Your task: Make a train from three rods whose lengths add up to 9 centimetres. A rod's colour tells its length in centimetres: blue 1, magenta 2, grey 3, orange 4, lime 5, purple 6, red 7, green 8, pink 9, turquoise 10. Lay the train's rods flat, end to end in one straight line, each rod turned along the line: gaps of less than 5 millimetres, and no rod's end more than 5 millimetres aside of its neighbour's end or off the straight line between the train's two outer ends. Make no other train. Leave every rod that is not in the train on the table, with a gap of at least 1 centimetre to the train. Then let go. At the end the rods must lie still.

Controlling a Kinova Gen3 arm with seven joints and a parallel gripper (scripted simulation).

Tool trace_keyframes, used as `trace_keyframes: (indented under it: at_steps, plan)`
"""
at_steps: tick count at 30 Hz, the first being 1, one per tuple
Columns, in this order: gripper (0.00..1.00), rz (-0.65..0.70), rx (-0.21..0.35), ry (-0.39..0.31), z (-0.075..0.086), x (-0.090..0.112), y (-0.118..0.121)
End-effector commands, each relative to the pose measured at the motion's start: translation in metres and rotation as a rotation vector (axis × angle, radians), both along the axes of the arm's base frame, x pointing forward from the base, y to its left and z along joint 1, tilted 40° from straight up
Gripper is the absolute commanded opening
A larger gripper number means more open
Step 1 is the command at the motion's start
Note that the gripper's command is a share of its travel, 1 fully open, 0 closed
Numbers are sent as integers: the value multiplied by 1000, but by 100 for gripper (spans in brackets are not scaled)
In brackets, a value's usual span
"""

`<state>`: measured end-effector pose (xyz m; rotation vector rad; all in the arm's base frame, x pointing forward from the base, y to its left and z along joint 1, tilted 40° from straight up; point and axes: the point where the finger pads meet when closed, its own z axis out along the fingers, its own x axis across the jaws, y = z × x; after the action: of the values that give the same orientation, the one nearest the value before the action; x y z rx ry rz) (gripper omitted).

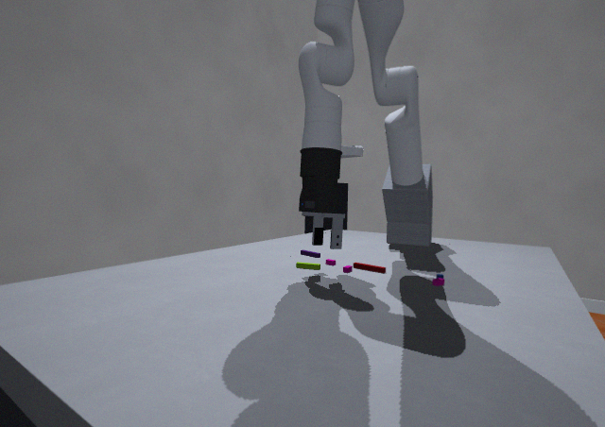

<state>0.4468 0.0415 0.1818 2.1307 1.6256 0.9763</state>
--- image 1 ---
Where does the purple rod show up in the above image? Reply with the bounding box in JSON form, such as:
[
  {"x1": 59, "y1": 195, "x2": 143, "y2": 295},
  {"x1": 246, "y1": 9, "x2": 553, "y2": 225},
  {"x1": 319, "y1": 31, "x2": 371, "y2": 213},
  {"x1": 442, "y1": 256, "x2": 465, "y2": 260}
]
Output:
[{"x1": 301, "y1": 250, "x2": 320, "y2": 258}]

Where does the lime green rod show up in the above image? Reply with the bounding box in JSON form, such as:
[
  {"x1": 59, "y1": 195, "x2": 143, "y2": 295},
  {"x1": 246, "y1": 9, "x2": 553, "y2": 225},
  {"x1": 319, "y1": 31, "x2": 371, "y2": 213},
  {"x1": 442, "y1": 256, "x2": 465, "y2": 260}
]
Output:
[{"x1": 296, "y1": 263, "x2": 320, "y2": 270}]

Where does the red rod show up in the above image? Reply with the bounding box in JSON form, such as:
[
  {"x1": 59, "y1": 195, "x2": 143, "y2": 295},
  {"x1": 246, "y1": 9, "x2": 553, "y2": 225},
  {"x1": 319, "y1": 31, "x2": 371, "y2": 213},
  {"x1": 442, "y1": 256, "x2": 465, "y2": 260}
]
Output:
[{"x1": 354, "y1": 263, "x2": 386, "y2": 273}]

